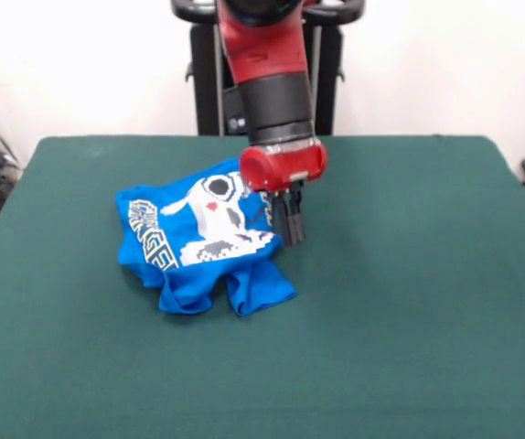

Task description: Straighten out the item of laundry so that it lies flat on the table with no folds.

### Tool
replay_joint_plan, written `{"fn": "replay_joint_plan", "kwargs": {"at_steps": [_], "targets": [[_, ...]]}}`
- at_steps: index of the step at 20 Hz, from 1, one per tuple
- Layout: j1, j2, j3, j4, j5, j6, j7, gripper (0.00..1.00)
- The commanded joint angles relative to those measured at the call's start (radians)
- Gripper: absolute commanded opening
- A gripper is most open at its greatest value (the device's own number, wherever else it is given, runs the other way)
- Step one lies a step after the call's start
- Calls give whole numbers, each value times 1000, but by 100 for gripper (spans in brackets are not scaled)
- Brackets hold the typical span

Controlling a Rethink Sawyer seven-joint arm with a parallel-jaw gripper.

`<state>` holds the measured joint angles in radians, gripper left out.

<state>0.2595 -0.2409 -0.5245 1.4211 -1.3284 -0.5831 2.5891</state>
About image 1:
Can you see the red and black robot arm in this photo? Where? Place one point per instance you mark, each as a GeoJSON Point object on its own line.
{"type": "Point", "coordinates": [271, 68]}

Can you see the blue game-controller print t-shirt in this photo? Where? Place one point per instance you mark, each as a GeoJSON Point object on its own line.
{"type": "Point", "coordinates": [189, 283]}

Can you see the dark green table cloth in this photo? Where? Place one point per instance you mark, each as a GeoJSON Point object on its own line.
{"type": "Point", "coordinates": [381, 320]}

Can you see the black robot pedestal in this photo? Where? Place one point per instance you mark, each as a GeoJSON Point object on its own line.
{"type": "Point", "coordinates": [203, 68]}

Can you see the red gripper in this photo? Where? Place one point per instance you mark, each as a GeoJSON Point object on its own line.
{"type": "Point", "coordinates": [285, 167]}

